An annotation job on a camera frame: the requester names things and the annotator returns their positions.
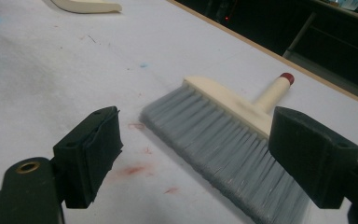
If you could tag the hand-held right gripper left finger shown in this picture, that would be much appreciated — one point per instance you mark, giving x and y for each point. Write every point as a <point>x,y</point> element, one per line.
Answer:
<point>87,155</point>

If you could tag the cream brush with grey bristles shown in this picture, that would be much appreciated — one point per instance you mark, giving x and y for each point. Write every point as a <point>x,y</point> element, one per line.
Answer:
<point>217,143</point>

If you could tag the cream dustpan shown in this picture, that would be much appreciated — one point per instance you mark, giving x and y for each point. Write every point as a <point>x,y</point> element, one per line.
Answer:
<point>87,6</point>

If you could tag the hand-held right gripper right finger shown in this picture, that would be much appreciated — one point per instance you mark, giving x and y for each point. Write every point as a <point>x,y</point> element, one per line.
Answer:
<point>310,155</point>

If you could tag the grey metal frame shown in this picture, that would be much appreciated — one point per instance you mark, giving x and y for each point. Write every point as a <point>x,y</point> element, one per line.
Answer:
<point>298,46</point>

